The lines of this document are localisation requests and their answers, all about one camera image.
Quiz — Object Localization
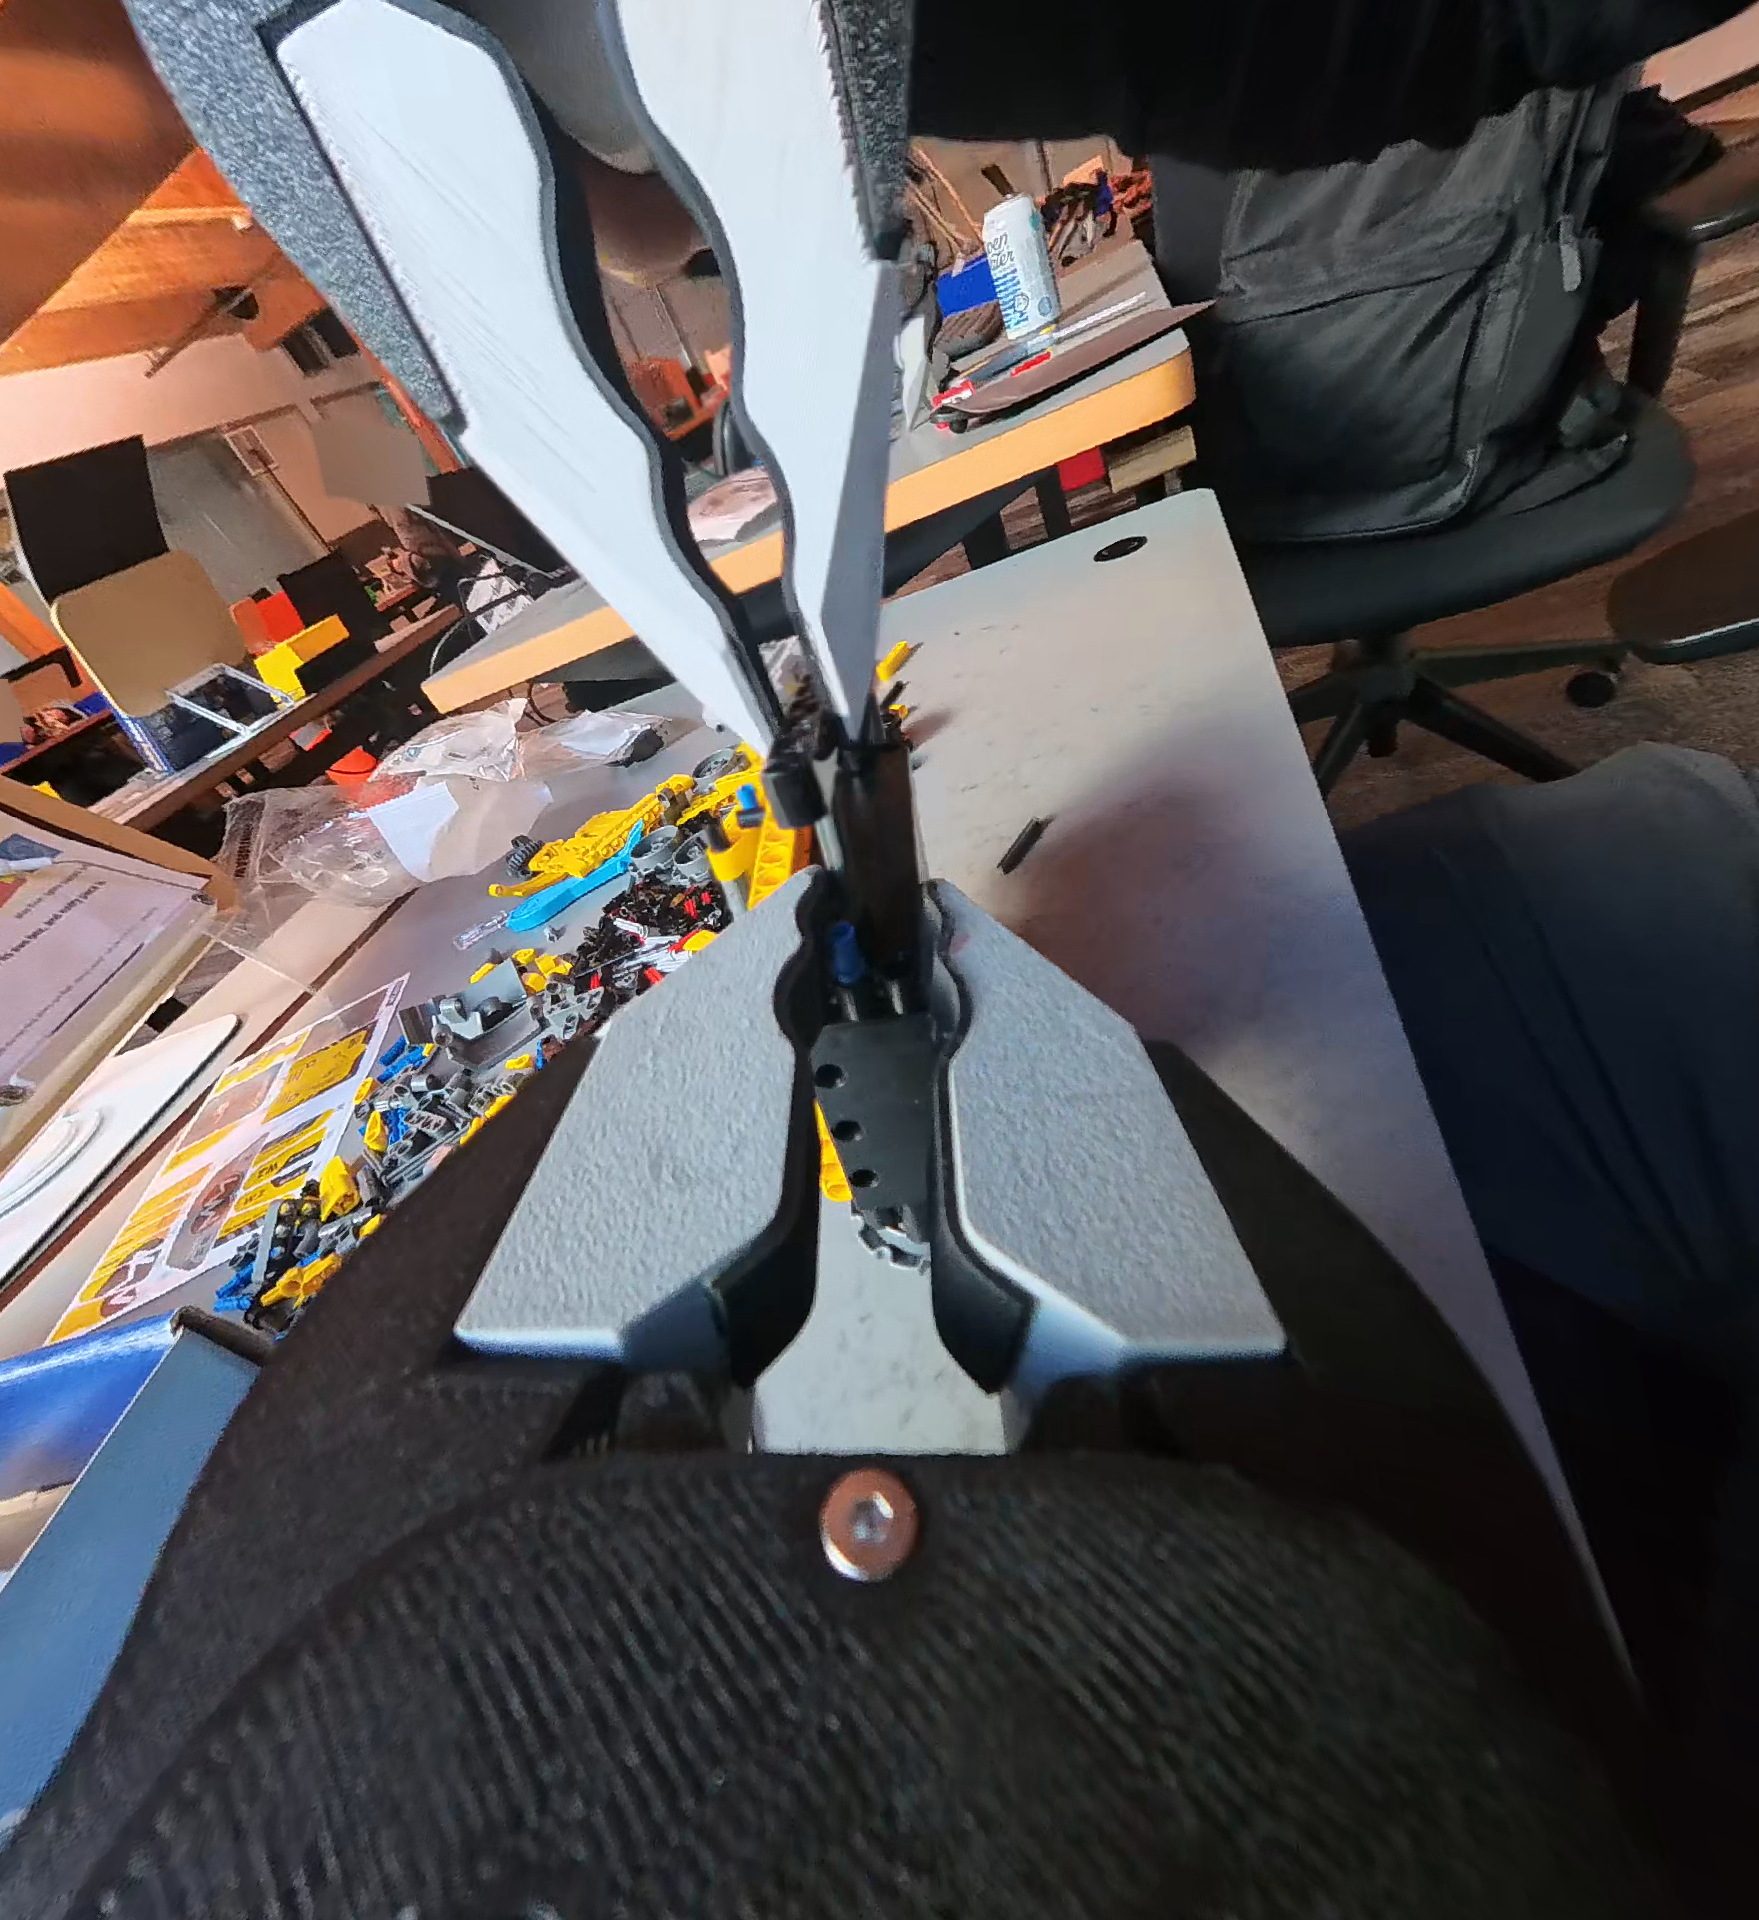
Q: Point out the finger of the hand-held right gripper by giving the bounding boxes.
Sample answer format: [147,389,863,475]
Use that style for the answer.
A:
[615,0,905,738]
[271,0,793,752]

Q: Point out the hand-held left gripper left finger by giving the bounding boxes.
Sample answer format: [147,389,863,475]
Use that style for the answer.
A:
[455,870,821,1389]

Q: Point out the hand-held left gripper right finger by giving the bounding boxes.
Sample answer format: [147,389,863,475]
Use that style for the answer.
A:
[927,881,1288,1389]

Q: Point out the yellow toy vehicle model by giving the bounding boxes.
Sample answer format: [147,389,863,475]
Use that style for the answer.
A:
[735,704,971,1278]

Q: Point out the person's right forearm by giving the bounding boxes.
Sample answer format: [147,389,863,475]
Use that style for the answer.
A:
[909,0,1759,170]

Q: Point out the grey desk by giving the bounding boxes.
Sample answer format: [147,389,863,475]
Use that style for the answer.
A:
[0,485,1636,1698]

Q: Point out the pile of small building pieces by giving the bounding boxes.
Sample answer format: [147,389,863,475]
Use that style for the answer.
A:
[211,839,761,1337]

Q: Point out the white drink can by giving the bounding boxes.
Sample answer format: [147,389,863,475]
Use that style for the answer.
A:
[981,192,1065,338]

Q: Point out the wooden table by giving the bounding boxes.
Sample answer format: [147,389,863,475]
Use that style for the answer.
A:
[421,240,1198,714]

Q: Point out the pile of yellow beams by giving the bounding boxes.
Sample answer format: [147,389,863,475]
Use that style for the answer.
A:
[511,750,805,902]

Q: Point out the yellow sticker sheet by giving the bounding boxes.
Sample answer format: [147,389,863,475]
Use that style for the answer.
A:
[51,973,411,1343]

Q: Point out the black square panel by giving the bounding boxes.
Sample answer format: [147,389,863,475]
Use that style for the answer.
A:
[1,433,167,601]

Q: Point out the clear plastic bag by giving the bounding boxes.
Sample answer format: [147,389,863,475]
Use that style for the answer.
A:
[369,704,671,781]
[215,780,521,910]

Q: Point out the beige rounded panel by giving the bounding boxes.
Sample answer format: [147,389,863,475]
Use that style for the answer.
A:
[51,546,213,719]

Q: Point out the person's dark jeans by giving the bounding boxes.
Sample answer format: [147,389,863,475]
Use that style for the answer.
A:
[1340,742,1759,1352]

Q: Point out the white flat tray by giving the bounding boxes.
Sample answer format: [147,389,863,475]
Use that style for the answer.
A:
[0,1013,243,1352]

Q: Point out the blue cardboard box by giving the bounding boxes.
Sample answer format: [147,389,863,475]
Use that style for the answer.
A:
[0,1312,269,1869]

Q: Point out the black office chair seat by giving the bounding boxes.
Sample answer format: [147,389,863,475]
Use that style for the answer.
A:
[1238,150,1759,647]

